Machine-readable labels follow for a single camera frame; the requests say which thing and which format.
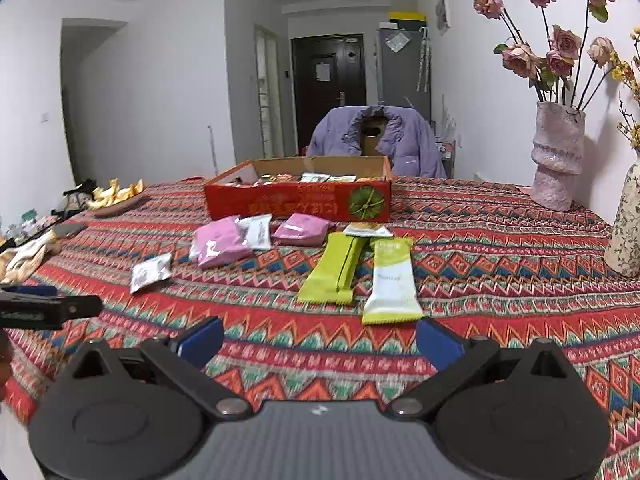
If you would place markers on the large pink snack packet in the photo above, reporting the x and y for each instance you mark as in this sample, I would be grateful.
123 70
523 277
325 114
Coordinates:
220 247

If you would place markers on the pink ceramic vase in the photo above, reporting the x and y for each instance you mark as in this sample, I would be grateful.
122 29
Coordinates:
557 160

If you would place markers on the brown plate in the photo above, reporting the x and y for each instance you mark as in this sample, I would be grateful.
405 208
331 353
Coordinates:
125 206

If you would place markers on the purple puffer jacket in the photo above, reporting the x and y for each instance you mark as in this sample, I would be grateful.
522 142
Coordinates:
335 135

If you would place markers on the yellow fruit peels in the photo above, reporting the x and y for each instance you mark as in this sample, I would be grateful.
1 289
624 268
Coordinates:
117 192

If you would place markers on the wall picture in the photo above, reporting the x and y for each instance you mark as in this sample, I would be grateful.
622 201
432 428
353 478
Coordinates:
443 12

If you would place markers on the clutter of small bottles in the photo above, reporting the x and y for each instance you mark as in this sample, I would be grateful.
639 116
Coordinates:
22 225

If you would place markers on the dark flat device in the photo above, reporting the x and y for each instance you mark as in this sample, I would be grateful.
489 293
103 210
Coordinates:
70 230

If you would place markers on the cream cloth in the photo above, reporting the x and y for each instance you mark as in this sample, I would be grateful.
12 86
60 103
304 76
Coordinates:
27 257

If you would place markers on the white green snack packet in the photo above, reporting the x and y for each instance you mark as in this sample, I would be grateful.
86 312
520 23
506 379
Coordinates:
392 280

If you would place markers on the white interior door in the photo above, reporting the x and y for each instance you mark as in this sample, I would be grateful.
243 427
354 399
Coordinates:
267 95

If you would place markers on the red yellow snack bag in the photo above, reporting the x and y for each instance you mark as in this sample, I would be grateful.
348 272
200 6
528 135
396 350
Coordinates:
276 178

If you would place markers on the dried pink roses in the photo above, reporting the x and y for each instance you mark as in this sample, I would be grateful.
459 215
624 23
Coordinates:
565 42

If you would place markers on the white floral vase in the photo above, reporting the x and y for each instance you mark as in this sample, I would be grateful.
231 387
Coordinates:
627 230

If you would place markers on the green bar snack packet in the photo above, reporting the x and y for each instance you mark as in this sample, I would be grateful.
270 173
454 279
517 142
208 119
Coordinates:
332 270

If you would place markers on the clear bag on refrigerator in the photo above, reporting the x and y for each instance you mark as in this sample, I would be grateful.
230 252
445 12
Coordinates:
398 42

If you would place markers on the white folded umbrella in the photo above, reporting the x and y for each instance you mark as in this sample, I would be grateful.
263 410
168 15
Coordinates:
424 60

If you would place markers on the red cardboard box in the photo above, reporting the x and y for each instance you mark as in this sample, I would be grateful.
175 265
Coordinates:
280 205

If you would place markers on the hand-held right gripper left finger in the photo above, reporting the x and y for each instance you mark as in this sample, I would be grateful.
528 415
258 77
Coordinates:
200 341

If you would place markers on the dark entrance door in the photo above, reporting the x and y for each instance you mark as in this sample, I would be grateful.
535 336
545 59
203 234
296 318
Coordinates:
345 105

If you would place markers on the white paper on door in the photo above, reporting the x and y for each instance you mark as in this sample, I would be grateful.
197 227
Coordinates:
322 72

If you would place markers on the grey refrigerator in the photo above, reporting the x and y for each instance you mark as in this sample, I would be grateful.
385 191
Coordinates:
400 85

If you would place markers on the red patterned tablecloth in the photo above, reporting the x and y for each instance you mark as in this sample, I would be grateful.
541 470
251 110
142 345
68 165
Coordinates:
500 285

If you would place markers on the small white snack packet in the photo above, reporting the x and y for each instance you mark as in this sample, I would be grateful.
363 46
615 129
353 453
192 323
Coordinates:
369 230

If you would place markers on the yellow black box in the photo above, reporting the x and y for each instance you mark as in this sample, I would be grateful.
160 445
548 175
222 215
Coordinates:
407 17

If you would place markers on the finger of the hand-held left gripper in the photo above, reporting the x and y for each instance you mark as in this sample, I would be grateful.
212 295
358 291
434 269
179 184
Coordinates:
80 306
35 290

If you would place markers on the white silver snack packet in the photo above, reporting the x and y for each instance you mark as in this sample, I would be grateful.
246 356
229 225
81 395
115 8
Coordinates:
257 230

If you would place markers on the small silver snack packet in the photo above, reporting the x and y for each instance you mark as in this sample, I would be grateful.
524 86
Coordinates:
150 272

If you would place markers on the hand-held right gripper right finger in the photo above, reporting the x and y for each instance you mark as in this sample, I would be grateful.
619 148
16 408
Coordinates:
440 342

